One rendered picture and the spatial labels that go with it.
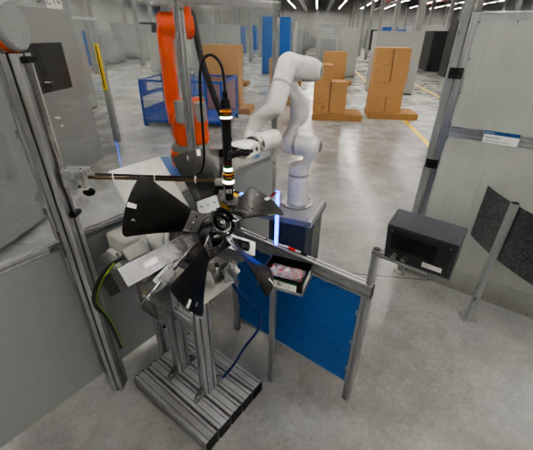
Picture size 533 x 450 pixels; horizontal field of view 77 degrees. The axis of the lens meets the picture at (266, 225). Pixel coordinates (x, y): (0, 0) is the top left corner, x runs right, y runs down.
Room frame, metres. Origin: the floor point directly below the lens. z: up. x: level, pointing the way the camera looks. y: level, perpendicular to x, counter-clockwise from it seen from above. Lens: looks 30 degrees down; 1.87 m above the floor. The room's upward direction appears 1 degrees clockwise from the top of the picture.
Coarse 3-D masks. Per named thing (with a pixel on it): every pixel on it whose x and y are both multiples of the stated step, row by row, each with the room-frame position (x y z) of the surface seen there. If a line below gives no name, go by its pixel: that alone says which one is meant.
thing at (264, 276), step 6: (240, 252) 1.13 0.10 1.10; (246, 258) 1.13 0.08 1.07; (252, 258) 1.20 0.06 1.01; (252, 264) 1.12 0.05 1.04; (258, 264) 1.19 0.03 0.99; (252, 270) 1.08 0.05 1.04; (258, 270) 1.13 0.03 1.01; (264, 270) 1.19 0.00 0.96; (270, 270) 1.23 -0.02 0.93; (258, 276) 1.08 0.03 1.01; (264, 276) 1.13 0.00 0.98; (270, 276) 1.17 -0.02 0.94; (264, 282) 1.08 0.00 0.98; (270, 282) 1.12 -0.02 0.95; (264, 288) 1.05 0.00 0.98; (270, 288) 1.08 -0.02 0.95; (264, 294) 1.03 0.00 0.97
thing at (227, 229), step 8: (216, 208) 1.18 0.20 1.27; (224, 208) 1.21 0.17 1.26; (208, 216) 1.15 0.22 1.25; (216, 216) 1.16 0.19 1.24; (224, 216) 1.18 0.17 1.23; (232, 216) 1.20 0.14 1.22; (208, 224) 1.13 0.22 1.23; (216, 224) 1.14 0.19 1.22; (224, 224) 1.16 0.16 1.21; (232, 224) 1.18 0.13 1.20; (192, 232) 1.17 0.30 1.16; (200, 232) 1.17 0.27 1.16; (208, 232) 1.13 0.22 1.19; (216, 232) 1.11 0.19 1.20; (224, 232) 1.13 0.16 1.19; (232, 232) 1.15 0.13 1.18; (200, 240) 1.15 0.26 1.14; (216, 240) 1.15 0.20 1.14
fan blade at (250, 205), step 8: (248, 192) 1.48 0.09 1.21; (256, 192) 1.48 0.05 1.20; (240, 200) 1.41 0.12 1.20; (248, 200) 1.41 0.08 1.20; (256, 200) 1.42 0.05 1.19; (264, 200) 1.43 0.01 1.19; (272, 200) 1.45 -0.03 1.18; (232, 208) 1.34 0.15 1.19; (240, 208) 1.34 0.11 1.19; (248, 208) 1.34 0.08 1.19; (256, 208) 1.35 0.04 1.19; (264, 208) 1.37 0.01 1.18; (272, 208) 1.39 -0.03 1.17; (240, 216) 1.27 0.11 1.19; (248, 216) 1.28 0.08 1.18; (256, 216) 1.29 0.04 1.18
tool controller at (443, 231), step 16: (400, 224) 1.14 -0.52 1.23; (416, 224) 1.13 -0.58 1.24; (432, 224) 1.12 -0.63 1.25; (448, 224) 1.11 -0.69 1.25; (400, 240) 1.13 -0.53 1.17; (416, 240) 1.09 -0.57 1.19; (432, 240) 1.05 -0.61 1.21; (448, 240) 1.03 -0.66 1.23; (400, 256) 1.14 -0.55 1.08; (416, 256) 1.10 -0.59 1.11; (432, 256) 1.05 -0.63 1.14; (448, 256) 1.02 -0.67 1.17; (432, 272) 1.07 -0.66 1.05; (448, 272) 1.03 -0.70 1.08
